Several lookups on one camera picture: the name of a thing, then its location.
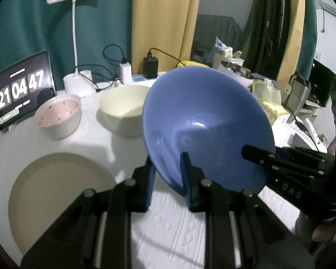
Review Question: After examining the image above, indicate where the black screen device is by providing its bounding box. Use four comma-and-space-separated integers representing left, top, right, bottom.
308, 59, 336, 107

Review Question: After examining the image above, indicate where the yellow tissue pack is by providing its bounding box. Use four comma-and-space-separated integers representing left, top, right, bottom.
252, 78, 290, 124

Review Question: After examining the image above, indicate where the pink strawberry print bowl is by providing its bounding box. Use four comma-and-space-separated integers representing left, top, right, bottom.
34, 95, 82, 141

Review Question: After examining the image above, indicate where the tablet showing clock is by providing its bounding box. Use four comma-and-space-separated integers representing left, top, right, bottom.
0, 50, 57, 131

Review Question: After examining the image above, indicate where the black charger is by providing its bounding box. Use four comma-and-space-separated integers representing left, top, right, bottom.
143, 57, 159, 79

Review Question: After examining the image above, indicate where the beige plate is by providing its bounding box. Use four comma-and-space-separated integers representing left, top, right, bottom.
8, 152, 118, 255

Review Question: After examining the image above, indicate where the white power strip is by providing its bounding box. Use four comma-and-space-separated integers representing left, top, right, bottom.
115, 73, 166, 88

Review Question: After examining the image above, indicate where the black charger cable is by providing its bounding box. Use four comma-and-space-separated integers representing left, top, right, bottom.
147, 48, 185, 66

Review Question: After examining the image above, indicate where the cream bowl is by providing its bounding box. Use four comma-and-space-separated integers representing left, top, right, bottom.
99, 85, 152, 139

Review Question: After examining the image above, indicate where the flat yellow wipes pack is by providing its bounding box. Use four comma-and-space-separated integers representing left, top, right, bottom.
177, 60, 209, 68

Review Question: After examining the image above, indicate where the metal stand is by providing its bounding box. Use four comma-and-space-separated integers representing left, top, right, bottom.
286, 71, 314, 124

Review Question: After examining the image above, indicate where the dark blue bowl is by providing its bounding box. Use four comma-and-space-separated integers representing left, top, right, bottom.
142, 66, 276, 199

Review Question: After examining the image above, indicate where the black phone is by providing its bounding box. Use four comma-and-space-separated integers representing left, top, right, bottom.
290, 133, 306, 149

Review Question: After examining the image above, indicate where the grey chair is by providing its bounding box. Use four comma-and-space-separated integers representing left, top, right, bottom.
197, 14, 244, 62

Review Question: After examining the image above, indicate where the white tube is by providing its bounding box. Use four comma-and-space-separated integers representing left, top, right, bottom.
304, 118, 322, 146

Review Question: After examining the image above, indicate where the white charger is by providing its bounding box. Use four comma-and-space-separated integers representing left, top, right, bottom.
120, 62, 133, 85

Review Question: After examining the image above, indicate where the white desk lamp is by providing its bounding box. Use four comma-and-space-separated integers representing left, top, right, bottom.
47, 0, 105, 96

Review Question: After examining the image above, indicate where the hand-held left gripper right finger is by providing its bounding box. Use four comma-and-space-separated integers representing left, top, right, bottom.
179, 151, 315, 269

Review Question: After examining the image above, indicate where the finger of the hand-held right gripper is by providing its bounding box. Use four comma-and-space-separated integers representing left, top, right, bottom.
241, 145, 327, 178
274, 146, 331, 163

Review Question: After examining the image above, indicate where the small carton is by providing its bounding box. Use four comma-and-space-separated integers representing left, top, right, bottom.
213, 36, 234, 62

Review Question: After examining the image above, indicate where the looped black cable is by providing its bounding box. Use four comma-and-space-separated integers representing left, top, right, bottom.
73, 44, 128, 92

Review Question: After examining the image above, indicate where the narrow yellow curtain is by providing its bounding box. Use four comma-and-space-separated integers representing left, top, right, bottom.
280, 0, 307, 76

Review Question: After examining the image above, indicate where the person's right hand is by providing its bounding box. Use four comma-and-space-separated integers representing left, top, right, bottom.
312, 224, 336, 243

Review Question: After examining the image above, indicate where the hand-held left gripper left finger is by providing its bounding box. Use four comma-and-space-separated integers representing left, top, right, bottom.
21, 155, 157, 269

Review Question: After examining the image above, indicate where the narrow teal curtain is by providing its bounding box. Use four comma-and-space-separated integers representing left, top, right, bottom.
304, 0, 318, 62

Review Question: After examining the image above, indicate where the dark frame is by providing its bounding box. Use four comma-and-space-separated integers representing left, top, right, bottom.
242, 0, 292, 76

